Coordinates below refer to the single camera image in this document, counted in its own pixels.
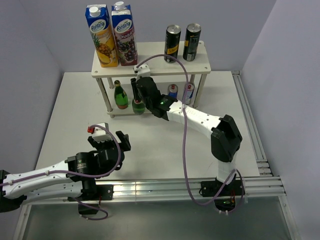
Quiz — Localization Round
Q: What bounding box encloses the green glass bottle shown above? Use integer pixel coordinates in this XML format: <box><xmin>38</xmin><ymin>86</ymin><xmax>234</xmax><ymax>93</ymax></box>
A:
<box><xmin>132</xmin><ymin>99</ymin><xmax>146</xmax><ymax>115</ymax></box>
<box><xmin>114</xmin><ymin>80</ymin><xmax>129</xmax><ymax>110</ymax></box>

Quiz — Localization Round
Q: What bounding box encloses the silver energy can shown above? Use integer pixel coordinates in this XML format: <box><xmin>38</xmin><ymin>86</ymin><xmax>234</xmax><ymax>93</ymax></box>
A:
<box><xmin>167</xmin><ymin>84</ymin><xmax>178</xmax><ymax>99</ymax></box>
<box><xmin>182</xmin><ymin>82</ymin><xmax>195</xmax><ymax>105</ymax></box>

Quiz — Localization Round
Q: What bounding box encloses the black can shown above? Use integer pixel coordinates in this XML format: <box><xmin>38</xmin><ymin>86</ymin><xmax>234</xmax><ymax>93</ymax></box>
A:
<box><xmin>182</xmin><ymin>23</ymin><xmax>202</xmax><ymax>62</ymax></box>
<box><xmin>164</xmin><ymin>24</ymin><xmax>181</xmax><ymax>63</ymax></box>

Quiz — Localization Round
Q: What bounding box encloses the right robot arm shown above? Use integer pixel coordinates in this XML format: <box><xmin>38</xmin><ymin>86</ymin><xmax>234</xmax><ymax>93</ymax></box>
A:
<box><xmin>130</xmin><ymin>77</ymin><xmax>243</xmax><ymax>195</ymax></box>

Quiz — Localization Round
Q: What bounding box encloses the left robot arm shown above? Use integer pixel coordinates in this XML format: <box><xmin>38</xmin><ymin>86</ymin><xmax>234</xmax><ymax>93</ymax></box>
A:
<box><xmin>0</xmin><ymin>131</ymin><xmax>131</xmax><ymax>213</ymax></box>

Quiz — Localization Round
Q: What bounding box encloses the white two-tier shelf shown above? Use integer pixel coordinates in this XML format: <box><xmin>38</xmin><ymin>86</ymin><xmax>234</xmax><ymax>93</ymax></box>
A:
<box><xmin>91</xmin><ymin>40</ymin><xmax>211</xmax><ymax>118</ymax></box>

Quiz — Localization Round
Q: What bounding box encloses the grape juice carton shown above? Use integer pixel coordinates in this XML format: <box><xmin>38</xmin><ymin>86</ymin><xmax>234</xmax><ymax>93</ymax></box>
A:
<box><xmin>111</xmin><ymin>1</ymin><xmax>138</xmax><ymax>66</ymax></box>

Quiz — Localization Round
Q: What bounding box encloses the pineapple juice carton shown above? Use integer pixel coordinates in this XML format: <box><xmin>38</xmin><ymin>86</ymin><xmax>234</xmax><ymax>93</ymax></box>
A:
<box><xmin>85</xmin><ymin>4</ymin><xmax>119</xmax><ymax>68</ymax></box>

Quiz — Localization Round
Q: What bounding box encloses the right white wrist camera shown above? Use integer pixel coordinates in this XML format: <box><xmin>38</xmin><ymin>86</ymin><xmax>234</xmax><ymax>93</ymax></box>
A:
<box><xmin>133</xmin><ymin>64</ymin><xmax>151</xmax><ymax>80</ymax></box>

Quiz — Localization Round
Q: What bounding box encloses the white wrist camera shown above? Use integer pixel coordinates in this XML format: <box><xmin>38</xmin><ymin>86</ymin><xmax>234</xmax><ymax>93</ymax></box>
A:
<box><xmin>87</xmin><ymin>126</ymin><xmax>112</xmax><ymax>143</ymax></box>
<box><xmin>133</xmin><ymin>64</ymin><xmax>151</xmax><ymax>80</ymax></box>

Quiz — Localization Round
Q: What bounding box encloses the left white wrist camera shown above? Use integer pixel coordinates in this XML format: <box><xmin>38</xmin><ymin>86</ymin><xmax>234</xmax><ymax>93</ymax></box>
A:
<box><xmin>87</xmin><ymin>126</ymin><xmax>112</xmax><ymax>143</ymax></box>

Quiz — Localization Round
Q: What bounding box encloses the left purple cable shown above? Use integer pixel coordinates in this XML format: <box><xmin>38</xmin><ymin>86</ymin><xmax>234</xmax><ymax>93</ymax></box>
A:
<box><xmin>0</xmin><ymin>124</ymin><xmax>123</xmax><ymax>221</ymax></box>

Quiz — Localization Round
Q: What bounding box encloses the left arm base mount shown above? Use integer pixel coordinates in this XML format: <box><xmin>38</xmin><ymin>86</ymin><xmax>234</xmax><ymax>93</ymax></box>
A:
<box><xmin>67</xmin><ymin>184</ymin><xmax>114</xmax><ymax>221</ymax></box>

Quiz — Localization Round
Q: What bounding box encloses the aluminium front rail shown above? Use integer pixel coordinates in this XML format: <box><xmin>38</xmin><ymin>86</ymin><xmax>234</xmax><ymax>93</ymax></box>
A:
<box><xmin>25</xmin><ymin>176</ymin><xmax>286</xmax><ymax>205</ymax></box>

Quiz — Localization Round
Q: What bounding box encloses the aluminium rail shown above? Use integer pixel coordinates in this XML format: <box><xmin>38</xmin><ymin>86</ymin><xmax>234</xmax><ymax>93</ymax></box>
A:
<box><xmin>231</xmin><ymin>71</ymin><xmax>274</xmax><ymax>177</ymax></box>
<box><xmin>25</xmin><ymin>176</ymin><xmax>286</xmax><ymax>205</ymax></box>

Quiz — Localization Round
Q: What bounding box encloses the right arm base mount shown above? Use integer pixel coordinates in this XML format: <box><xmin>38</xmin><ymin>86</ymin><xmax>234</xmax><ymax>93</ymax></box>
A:
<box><xmin>199</xmin><ymin>178</ymin><xmax>246</xmax><ymax>215</ymax></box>

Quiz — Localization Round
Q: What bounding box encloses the aluminium right rail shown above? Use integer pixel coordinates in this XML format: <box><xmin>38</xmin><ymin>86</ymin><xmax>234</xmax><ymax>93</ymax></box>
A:
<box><xmin>231</xmin><ymin>71</ymin><xmax>274</xmax><ymax>177</ymax></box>

